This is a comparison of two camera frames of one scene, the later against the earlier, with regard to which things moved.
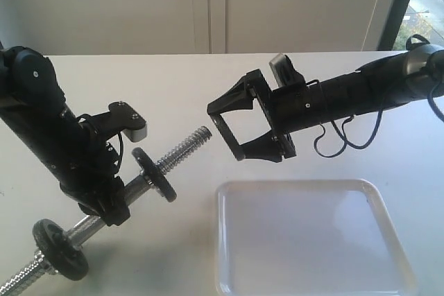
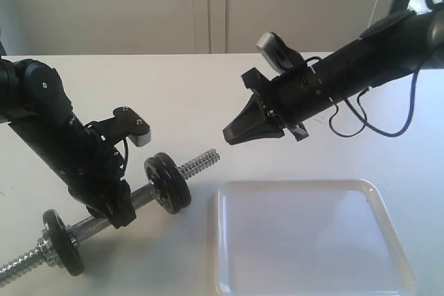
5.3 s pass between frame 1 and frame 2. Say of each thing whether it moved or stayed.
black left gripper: stayed
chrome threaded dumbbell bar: moved
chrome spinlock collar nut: moved
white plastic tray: stayed
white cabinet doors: stayed
